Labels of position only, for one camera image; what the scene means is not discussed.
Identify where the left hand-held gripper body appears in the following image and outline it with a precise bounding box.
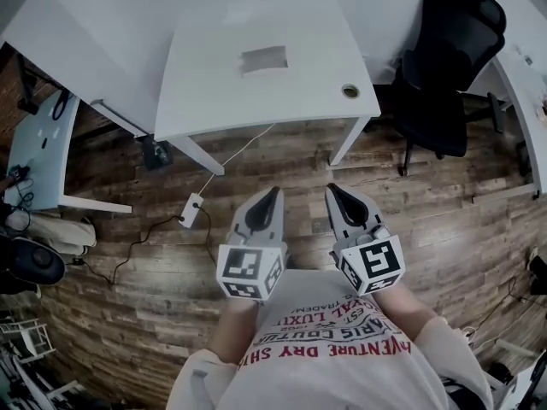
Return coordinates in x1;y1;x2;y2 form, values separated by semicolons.
216;223;287;303

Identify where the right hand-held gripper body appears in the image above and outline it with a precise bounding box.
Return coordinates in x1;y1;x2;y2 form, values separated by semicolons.
329;221;407;297

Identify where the person's left forearm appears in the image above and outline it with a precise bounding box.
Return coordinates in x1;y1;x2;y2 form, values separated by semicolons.
203;297;264;365

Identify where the person's right forearm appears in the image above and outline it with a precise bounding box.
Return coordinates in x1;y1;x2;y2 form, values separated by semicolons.
374;284;442;350

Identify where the white power strip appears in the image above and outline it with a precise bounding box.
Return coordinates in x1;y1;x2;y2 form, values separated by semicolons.
178;192;206;229

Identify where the person's white printed shirt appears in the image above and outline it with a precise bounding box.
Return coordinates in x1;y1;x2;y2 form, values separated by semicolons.
168;268;495;410

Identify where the black floor socket box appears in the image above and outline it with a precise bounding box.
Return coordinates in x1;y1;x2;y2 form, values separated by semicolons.
141;135;175;171

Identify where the black office chair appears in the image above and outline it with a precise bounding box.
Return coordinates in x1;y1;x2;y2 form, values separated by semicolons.
390;0;512;177

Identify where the white table with square legs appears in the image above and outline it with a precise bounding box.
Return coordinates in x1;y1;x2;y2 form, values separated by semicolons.
153;5;382;177

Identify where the black stand base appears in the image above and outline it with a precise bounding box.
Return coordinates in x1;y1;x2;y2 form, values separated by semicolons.
526;244;547;299

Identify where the white curved desk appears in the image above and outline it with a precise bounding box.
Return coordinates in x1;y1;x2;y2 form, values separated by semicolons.
490;47;547;201

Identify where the small white side table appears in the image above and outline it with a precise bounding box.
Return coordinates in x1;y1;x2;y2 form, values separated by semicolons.
7;91;134;215

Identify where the long white desk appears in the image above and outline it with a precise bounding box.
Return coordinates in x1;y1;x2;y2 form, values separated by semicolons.
0;0;185;138

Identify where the white power cable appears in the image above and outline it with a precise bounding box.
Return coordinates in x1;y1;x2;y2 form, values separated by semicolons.
199;121;277;196

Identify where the black power cable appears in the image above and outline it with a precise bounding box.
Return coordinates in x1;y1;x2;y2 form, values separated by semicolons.
71;202;224;289

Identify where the white wire rack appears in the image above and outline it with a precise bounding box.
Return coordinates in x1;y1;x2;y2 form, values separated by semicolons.
0;317;57;363

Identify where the black cable bundle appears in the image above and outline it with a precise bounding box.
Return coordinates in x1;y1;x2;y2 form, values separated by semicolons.
3;163;36;235

